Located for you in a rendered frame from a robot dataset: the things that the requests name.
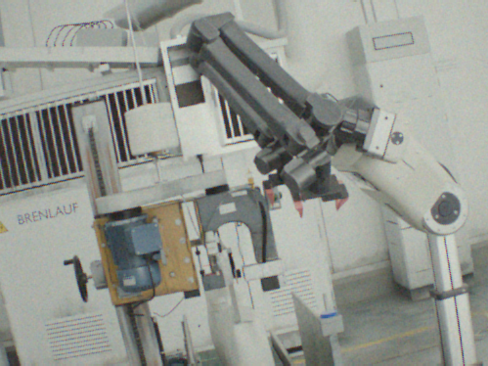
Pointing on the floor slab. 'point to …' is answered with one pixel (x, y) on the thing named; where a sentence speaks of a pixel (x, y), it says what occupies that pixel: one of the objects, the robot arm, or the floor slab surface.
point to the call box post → (334, 349)
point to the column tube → (105, 217)
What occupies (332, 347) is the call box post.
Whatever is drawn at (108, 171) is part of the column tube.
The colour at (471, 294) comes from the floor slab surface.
